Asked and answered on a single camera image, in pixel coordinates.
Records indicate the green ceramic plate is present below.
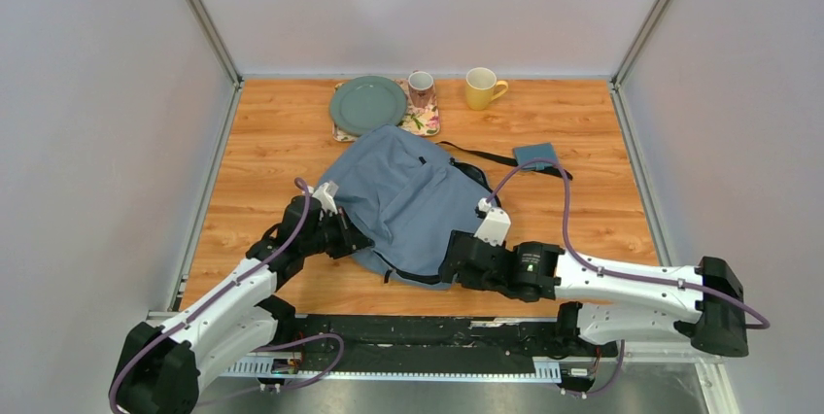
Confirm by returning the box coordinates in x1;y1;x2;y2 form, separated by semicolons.
329;76;407;136

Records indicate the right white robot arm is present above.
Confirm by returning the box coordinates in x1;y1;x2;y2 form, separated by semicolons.
439;200;749;358

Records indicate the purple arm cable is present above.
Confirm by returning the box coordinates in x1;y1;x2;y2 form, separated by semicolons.
482;157;772;399
108;177;346;414

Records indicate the floral serving tray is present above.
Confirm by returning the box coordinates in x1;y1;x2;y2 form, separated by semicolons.
332;79;441;142

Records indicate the yellow ceramic mug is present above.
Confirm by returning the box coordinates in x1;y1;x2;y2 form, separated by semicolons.
465;67;509;111

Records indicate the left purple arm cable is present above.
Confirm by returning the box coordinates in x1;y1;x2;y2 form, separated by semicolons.
108;177;346;414

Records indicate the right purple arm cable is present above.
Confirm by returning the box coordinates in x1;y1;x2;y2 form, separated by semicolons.
482;157;772;399

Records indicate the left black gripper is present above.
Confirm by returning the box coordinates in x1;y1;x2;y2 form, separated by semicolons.
301;206;375;259

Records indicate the blue fabric backpack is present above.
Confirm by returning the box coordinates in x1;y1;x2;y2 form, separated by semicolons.
316;124;574;292

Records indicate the teal wallet notebook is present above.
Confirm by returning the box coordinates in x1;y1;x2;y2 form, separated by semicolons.
512;143;558;171

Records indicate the pink patterned mug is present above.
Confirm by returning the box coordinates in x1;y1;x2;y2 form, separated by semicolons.
407;70;435;109

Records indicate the aluminium frame rail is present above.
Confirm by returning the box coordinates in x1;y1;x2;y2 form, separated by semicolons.
116;311;738;414

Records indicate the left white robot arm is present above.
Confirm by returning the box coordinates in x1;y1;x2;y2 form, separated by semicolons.
108;179;373;413

